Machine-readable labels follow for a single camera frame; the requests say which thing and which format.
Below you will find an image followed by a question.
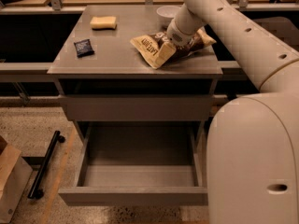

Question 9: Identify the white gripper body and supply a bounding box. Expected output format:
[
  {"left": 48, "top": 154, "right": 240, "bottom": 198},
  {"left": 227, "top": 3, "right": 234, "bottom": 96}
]
[{"left": 166, "top": 20, "right": 192, "bottom": 47}]

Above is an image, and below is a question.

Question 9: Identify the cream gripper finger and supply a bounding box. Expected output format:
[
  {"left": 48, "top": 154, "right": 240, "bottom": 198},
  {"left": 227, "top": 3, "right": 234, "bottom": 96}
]
[{"left": 155, "top": 42, "right": 177, "bottom": 67}]

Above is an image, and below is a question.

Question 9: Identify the brown chip bag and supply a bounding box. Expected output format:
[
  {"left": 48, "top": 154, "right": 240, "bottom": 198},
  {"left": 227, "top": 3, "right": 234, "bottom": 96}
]
[{"left": 130, "top": 29, "right": 216, "bottom": 69}]

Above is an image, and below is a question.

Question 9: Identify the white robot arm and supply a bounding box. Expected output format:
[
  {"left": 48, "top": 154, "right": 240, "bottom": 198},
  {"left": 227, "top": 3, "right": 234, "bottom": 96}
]
[{"left": 167, "top": 0, "right": 299, "bottom": 224}]

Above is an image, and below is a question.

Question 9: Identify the grey drawer cabinet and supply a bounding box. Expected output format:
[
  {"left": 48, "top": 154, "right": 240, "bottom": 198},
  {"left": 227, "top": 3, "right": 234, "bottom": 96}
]
[{"left": 48, "top": 6, "right": 222, "bottom": 138}]

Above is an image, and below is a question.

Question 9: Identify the closed grey top drawer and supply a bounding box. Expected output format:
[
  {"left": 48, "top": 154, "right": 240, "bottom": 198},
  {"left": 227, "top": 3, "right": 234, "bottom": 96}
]
[{"left": 59, "top": 95, "right": 213, "bottom": 121}]

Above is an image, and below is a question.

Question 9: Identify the open grey middle drawer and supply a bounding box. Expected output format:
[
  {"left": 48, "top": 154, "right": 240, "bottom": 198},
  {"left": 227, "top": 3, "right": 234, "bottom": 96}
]
[{"left": 59, "top": 122, "right": 207, "bottom": 206}]

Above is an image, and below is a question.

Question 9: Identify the white bowl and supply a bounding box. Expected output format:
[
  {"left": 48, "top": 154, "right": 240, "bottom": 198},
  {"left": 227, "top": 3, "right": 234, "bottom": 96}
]
[{"left": 156, "top": 6, "right": 179, "bottom": 27}]

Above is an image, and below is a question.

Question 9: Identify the yellow sponge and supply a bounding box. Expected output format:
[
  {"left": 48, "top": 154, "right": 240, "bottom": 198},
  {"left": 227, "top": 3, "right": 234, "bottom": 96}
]
[{"left": 90, "top": 16, "right": 117, "bottom": 29}]

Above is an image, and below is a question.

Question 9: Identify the small dark blue snack packet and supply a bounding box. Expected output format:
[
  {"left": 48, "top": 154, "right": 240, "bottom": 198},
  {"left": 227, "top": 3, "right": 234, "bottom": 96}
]
[{"left": 74, "top": 39, "right": 94, "bottom": 58}]

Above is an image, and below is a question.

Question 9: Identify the black caster leg bar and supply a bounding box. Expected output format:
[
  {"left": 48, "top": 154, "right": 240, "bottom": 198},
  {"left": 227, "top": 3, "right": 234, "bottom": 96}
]
[{"left": 25, "top": 131, "right": 65, "bottom": 200}]

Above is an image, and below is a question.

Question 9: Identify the cardboard box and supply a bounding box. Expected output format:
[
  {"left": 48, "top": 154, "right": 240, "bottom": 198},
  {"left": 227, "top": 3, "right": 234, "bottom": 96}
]
[{"left": 0, "top": 136, "right": 32, "bottom": 224}]

